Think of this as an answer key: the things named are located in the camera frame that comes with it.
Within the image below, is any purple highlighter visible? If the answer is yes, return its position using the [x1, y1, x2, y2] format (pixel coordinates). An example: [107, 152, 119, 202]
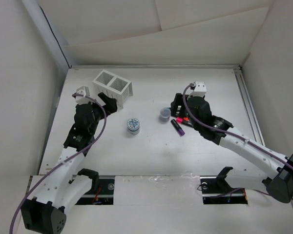
[170, 119, 185, 137]

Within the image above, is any white two-compartment organizer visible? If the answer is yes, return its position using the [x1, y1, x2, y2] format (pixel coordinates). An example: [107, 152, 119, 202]
[93, 70, 133, 109]

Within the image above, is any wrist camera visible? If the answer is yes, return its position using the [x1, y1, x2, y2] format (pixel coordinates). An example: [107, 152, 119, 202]
[74, 86, 90, 105]
[190, 81, 207, 98]

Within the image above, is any purple cable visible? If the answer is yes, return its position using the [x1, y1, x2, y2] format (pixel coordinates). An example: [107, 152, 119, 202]
[9, 94, 107, 234]
[182, 84, 293, 204]

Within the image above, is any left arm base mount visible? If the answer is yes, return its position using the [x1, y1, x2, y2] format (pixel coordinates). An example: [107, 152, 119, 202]
[76, 177, 115, 205]

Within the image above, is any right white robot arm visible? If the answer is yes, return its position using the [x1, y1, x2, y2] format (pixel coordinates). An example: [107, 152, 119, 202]
[170, 93, 293, 203]

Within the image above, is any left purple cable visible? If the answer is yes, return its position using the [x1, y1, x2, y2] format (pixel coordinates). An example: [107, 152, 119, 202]
[9, 94, 107, 234]

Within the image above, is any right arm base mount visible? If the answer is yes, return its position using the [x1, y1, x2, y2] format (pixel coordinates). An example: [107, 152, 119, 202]
[197, 167, 248, 205]

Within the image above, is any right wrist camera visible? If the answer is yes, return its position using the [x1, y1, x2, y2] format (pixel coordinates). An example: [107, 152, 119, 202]
[190, 81, 207, 98]

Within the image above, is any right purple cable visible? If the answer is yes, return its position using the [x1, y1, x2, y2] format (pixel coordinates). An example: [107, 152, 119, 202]
[182, 84, 293, 204]

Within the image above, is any blue patterned tape roll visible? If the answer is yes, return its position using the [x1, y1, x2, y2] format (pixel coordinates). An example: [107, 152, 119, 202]
[127, 118, 140, 135]

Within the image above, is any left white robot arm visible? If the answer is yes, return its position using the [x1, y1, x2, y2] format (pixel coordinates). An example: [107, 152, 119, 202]
[18, 92, 118, 234]

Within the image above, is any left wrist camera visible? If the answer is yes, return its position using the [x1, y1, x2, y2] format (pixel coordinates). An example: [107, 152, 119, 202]
[74, 86, 90, 105]

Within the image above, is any pink highlighter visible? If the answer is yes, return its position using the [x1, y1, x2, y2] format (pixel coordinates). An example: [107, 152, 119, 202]
[176, 117, 193, 127]

